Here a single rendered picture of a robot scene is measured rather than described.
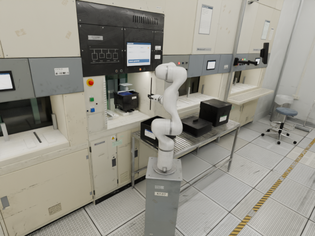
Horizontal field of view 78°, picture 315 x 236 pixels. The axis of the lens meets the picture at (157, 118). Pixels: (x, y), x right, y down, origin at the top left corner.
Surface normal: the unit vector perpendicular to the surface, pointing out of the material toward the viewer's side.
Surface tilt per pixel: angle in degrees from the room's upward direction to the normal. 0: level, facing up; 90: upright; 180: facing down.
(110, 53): 90
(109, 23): 90
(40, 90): 90
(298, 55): 90
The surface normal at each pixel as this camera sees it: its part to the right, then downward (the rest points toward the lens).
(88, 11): 0.66, 0.32
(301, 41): -0.75, 0.22
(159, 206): -0.06, 0.37
